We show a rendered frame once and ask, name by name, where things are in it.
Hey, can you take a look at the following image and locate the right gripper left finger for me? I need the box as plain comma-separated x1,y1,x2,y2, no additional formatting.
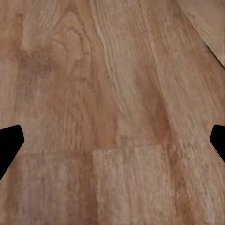
0,125,24,180

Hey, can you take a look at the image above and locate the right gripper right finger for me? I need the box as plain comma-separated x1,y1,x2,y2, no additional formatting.
210,124,225,162

